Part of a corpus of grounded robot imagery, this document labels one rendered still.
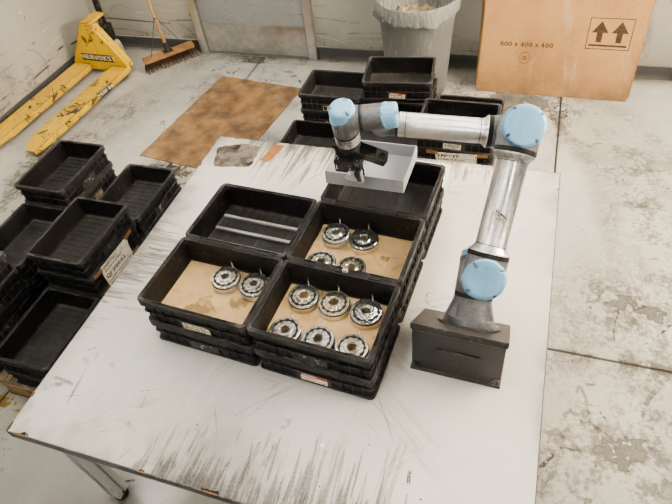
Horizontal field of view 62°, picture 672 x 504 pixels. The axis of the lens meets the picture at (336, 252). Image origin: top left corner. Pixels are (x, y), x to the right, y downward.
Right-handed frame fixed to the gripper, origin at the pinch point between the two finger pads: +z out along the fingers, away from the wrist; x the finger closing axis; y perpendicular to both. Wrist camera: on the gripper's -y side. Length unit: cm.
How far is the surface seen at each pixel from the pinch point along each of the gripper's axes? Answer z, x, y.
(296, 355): 7, 60, 10
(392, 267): 20.5, 21.2, -11.4
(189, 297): 13, 44, 54
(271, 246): 21.3, 18.0, 33.8
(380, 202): 29.5, -9.6, -1.0
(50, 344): 68, 57, 144
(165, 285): 10, 42, 63
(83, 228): 61, 1, 148
